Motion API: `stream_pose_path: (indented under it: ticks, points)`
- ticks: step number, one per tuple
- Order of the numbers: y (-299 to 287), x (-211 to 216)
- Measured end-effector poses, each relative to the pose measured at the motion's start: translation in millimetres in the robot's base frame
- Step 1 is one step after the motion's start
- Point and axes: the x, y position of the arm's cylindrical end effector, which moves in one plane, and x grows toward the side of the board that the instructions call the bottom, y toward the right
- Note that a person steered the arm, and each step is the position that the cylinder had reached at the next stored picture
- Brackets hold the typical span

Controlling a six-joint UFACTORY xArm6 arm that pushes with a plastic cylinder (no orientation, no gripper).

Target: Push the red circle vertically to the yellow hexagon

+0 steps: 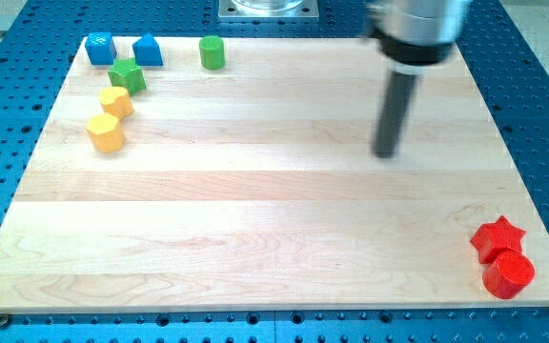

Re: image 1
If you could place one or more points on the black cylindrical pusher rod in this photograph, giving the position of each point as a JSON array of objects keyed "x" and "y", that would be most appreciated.
[{"x": 398, "y": 95}]

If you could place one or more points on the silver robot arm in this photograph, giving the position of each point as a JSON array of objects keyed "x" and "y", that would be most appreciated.
[{"x": 413, "y": 35}]

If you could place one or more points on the yellow hexagon block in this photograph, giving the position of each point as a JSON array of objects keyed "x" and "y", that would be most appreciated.
[{"x": 105, "y": 132}]

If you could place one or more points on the wooden board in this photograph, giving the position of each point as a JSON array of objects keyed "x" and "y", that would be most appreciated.
[{"x": 254, "y": 188}]

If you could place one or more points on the red star block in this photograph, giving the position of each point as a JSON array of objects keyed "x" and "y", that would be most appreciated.
[{"x": 491, "y": 239}]

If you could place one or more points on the green cylinder block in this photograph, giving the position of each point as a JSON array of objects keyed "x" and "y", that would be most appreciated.
[{"x": 212, "y": 52}]

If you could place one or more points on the red cylinder block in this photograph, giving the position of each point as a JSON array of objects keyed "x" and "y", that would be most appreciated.
[{"x": 508, "y": 275}]

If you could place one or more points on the blue triangle block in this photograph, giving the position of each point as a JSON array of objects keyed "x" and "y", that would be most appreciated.
[{"x": 147, "y": 51}]

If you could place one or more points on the green star block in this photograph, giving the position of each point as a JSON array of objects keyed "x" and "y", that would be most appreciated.
[{"x": 126, "y": 73}]

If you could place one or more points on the yellow heart block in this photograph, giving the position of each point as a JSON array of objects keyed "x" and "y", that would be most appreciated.
[{"x": 116, "y": 101}]

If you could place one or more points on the blue cube block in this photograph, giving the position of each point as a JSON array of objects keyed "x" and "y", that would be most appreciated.
[{"x": 100, "y": 48}]

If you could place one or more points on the blue perforated table plate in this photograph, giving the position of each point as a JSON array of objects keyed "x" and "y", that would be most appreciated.
[{"x": 36, "y": 54}]

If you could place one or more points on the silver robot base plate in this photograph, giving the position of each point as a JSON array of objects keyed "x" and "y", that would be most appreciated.
[{"x": 267, "y": 9}]

